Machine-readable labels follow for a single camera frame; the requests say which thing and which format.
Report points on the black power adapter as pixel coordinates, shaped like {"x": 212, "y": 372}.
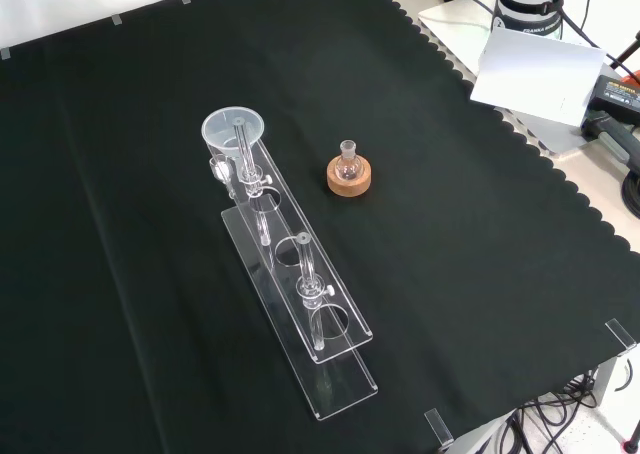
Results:
{"x": 617, "y": 96}

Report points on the grey metal base plate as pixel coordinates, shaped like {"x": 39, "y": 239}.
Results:
{"x": 450, "y": 24}

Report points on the clear plastic funnel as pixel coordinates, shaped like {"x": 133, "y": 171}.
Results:
{"x": 220, "y": 129}

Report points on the small glass weighing funnel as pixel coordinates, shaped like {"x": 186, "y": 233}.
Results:
{"x": 220, "y": 170}

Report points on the clear bench edge clip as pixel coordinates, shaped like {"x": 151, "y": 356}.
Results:
{"x": 438, "y": 426}
{"x": 621, "y": 336}

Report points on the small round-bottom glass flask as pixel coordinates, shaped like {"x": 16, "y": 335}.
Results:
{"x": 347, "y": 166}

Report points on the black tripod leg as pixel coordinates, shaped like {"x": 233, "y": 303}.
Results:
{"x": 625, "y": 56}

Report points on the clear acrylic funnel stand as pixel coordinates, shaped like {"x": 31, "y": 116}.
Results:
{"x": 295, "y": 294}

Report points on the black bench cloth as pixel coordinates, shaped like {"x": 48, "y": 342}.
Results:
{"x": 150, "y": 224}

